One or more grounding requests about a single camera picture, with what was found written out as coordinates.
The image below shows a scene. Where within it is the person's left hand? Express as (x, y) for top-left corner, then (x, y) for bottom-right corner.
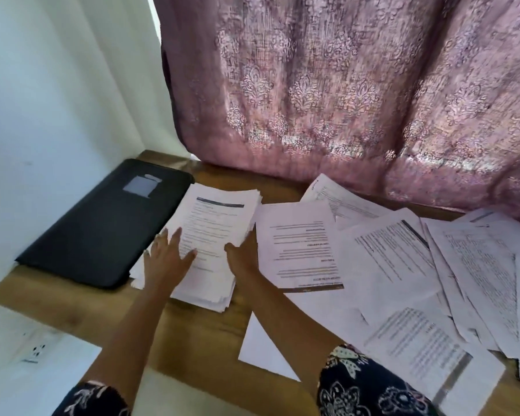
(142, 226), (199, 297)

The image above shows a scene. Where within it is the person's right hand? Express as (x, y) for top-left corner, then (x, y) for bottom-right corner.
(224, 228), (260, 284)

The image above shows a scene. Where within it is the black folder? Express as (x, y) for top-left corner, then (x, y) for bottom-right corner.
(14, 157), (195, 290)

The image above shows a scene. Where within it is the person's left forearm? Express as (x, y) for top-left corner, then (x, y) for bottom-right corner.
(102, 284), (176, 406)

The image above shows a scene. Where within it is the person's right forearm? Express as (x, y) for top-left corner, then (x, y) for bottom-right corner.
(237, 269), (345, 388)

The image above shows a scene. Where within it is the white curtain lining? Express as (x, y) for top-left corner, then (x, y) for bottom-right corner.
(73, 0), (192, 160)

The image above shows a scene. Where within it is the pink patterned curtain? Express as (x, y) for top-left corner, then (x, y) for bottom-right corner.
(151, 0), (520, 224)

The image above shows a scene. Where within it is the white wall socket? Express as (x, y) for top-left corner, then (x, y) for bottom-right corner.
(16, 330), (59, 366)

